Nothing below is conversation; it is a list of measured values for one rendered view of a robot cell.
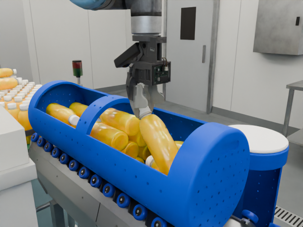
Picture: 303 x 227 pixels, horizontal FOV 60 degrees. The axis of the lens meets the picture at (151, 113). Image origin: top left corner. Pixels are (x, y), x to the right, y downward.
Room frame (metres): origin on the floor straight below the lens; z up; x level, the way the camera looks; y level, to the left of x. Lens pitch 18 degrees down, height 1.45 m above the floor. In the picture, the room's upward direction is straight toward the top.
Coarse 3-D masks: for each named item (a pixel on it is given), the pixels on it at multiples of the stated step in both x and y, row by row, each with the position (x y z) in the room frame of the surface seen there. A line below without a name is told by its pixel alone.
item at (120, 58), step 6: (138, 42) 0.68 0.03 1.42; (132, 48) 0.68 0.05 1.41; (138, 48) 0.67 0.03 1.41; (120, 54) 0.72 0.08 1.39; (126, 54) 0.70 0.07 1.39; (132, 54) 0.68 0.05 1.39; (114, 60) 0.74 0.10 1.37; (120, 60) 0.72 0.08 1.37; (126, 60) 0.70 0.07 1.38; (132, 60) 0.72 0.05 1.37; (120, 66) 0.74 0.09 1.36; (126, 66) 0.73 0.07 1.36
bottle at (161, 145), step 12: (144, 120) 0.65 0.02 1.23; (156, 120) 0.65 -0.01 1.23; (144, 132) 0.63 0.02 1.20; (156, 132) 0.62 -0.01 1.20; (168, 132) 0.64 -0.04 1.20; (156, 144) 0.61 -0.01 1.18; (168, 144) 0.61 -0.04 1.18; (156, 156) 0.60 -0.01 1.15; (168, 156) 0.59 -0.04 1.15; (168, 168) 0.58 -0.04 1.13
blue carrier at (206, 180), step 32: (32, 96) 1.09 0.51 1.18; (64, 96) 1.19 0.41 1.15; (96, 96) 1.15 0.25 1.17; (64, 128) 0.84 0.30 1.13; (192, 128) 0.77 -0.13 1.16; (224, 128) 0.57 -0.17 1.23; (96, 160) 0.70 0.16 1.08; (128, 160) 0.60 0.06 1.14; (192, 160) 0.50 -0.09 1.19; (224, 160) 0.55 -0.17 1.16; (128, 192) 0.61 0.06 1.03; (160, 192) 0.51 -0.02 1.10; (192, 192) 0.47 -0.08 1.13; (224, 192) 0.56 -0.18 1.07; (192, 224) 0.47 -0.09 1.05; (224, 224) 0.57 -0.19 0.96
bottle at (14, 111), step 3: (9, 108) 1.25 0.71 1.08; (12, 108) 1.25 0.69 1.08; (15, 108) 1.26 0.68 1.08; (9, 111) 1.24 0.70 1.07; (12, 111) 1.24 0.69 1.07; (15, 111) 1.25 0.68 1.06; (18, 111) 1.27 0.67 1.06; (12, 114) 1.24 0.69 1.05; (15, 114) 1.24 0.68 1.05; (15, 117) 1.24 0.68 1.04
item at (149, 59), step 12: (132, 36) 0.67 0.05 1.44; (144, 36) 0.64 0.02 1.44; (156, 36) 0.66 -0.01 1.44; (144, 48) 0.66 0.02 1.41; (156, 48) 0.63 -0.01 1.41; (144, 60) 0.66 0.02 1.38; (156, 60) 0.63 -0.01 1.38; (144, 72) 0.63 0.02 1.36; (156, 72) 0.63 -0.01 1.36; (168, 72) 0.66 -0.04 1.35; (144, 84) 0.65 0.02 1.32; (156, 84) 0.63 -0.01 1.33
